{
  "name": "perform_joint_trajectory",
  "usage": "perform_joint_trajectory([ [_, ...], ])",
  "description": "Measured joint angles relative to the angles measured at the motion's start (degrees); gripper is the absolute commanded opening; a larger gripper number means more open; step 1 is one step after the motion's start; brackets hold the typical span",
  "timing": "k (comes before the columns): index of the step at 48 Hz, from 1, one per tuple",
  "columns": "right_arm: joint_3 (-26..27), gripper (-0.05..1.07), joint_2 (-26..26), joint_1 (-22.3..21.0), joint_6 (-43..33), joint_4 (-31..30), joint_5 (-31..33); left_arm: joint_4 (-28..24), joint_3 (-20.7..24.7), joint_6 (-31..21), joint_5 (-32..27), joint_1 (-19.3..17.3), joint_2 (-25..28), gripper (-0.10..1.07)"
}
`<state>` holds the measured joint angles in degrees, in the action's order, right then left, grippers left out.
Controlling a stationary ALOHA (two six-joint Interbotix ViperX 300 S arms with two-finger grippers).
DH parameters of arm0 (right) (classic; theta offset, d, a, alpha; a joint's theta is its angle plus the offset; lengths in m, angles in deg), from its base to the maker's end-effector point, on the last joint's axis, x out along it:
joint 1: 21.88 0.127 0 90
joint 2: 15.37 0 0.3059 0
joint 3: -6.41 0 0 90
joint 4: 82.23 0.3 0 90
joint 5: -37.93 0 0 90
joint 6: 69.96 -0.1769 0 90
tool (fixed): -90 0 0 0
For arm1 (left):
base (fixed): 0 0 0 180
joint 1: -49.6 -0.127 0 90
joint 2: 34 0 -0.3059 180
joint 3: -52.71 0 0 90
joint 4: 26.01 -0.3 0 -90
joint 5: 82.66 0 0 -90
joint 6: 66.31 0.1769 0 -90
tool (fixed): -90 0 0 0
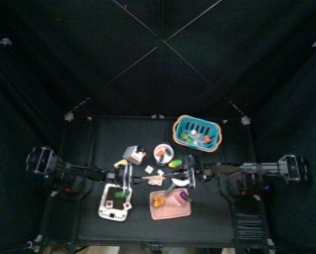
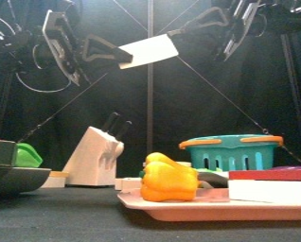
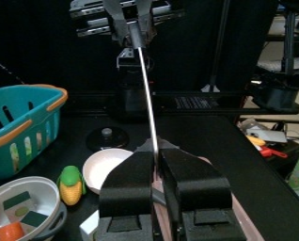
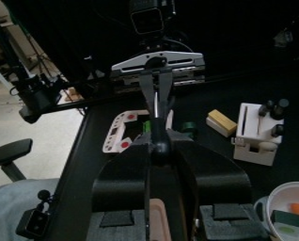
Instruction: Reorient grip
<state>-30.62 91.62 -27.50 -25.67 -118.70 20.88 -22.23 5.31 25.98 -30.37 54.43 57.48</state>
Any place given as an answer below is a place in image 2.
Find teal basket orange handles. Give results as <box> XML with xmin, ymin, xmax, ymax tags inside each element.
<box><xmin>177</xmin><ymin>134</ymin><xmax>285</xmax><ymax>173</ymax></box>

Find diagonal frame brace wire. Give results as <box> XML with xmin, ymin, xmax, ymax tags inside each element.
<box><xmin>111</xmin><ymin>0</ymin><xmax>301</xmax><ymax>166</ymax></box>
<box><xmin>15</xmin><ymin>0</ymin><xmax>201</xmax><ymax>144</ymax></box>

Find white box red lid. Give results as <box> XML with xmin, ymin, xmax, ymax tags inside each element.
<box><xmin>226</xmin><ymin>169</ymin><xmax>301</xmax><ymax>205</ymax></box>

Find small white toy block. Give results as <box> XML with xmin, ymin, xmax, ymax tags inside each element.
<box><xmin>114</xmin><ymin>177</ymin><xmax>145</xmax><ymax>193</ymax></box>

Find yellow toy bell pepper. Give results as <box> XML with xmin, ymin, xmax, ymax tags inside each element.
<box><xmin>139</xmin><ymin>151</ymin><xmax>200</xmax><ymax>203</ymax></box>

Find dark side frame post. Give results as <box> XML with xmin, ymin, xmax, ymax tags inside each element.
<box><xmin>280</xmin><ymin>32</ymin><xmax>301</xmax><ymax>164</ymax></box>

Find pink plastic tray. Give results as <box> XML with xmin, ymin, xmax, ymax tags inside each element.
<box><xmin>117</xmin><ymin>187</ymin><xmax>301</xmax><ymax>222</ymax></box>

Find green plastic toy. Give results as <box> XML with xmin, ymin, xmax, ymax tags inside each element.
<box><xmin>15</xmin><ymin>143</ymin><xmax>44</xmax><ymax>168</ymax></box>

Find dark green box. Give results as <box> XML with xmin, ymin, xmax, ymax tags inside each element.
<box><xmin>0</xmin><ymin>137</ymin><xmax>19</xmax><ymax>167</ymax></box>

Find small white yellow block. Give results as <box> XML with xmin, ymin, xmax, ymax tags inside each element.
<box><xmin>40</xmin><ymin>170</ymin><xmax>71</xmax><ymax>189</ymax></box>

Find black toy knife handle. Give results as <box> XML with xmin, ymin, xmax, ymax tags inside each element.
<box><xmin>114</xmin><ymin>120</ymin><xmax>134</xmax><ymax>142</ymax></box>
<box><xmin>101</xmin><ymin>112</ymin><xmax>122</xmax><ymax>134</ymax></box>

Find grey arm cable loop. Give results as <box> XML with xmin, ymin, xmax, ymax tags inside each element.
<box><xmin>14</xmin><ymin>43</ymin><xmax>74</xmax><ymax>95</ymax></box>

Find vertical metal frame pole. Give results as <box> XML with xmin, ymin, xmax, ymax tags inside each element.
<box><xmin>146</xmin><ymin>0</ymin><xmax>156</xmax><ymax>155</ymax></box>

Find dark grey toy item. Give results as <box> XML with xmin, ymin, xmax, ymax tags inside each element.
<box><xmin>197</xmin><ymin>170</ymin><xmax>230</xmax><ymax>190</ymax></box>

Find dark bowl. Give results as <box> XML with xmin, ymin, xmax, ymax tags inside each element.
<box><xmin>0</xmin><ymin>164</ymin><xmax>54</xmax><ymax>197</ymax></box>

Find white card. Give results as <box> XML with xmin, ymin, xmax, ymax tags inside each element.
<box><xmin>117</xmin><ymin>27</ymin><xmax>189</xmax><ymax>70</ymax></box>

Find white toy knife block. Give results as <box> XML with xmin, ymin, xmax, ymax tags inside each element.
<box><xmin>62</xmin><ymin>126</ymin><xmax>126</xmax><ymax>187</ymax></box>

